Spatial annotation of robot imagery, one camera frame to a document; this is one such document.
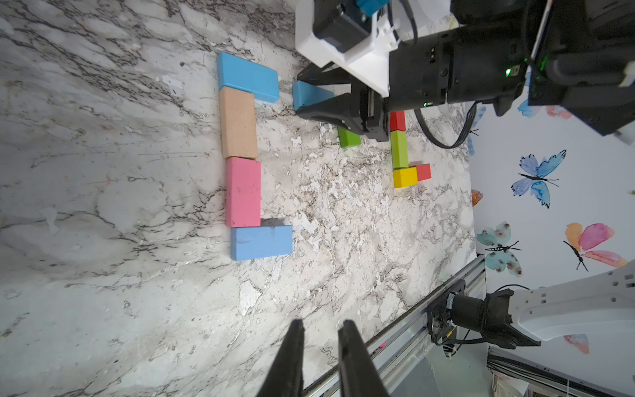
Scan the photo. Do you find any lime green block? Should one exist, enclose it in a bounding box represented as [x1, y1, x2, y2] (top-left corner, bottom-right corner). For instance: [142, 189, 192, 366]
[390, 130, 409, 170]

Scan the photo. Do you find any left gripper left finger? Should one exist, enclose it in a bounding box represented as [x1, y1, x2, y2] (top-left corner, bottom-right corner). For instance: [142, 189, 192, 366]
[257, 319, 305, 397]

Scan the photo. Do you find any aluminium front rail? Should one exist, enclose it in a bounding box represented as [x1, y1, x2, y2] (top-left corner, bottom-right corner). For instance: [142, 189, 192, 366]
[302, 254, 635, 397]

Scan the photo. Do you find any pink block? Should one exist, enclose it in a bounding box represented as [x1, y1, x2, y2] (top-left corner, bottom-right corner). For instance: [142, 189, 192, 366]
[226, 157, 261, 228]

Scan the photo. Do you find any red block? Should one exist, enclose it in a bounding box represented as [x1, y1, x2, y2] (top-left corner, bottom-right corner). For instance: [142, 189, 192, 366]
[390, 111, 407, 132]
[415, 164, 432, 182]

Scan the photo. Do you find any dark green block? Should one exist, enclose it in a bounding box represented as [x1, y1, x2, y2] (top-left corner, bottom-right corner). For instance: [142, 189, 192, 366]
[337, 127, 361, 149]

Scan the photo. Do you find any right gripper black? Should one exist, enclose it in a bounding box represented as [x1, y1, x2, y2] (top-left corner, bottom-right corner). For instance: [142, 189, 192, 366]
[296, 19, 528, 142]

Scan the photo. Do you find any natural wood block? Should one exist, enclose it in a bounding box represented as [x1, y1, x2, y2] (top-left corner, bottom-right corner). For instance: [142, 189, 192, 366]
[220, 87, 258, 160]

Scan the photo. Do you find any yellow block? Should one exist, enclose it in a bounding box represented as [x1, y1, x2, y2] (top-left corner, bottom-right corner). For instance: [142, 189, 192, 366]
[393, 167, 418, 189]

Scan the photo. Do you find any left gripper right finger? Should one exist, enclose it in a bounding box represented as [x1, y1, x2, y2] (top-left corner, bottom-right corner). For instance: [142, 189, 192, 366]
[338, 320, 390, 397]

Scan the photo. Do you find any light blue block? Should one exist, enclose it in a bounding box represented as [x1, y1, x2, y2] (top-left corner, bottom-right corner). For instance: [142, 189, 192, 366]
[217, 53, 279, 104]
[231, 225, 294, 261]

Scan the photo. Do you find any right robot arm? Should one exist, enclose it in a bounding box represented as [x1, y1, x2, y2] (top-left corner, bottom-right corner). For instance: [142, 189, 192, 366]
[294, 1, 634, 349]

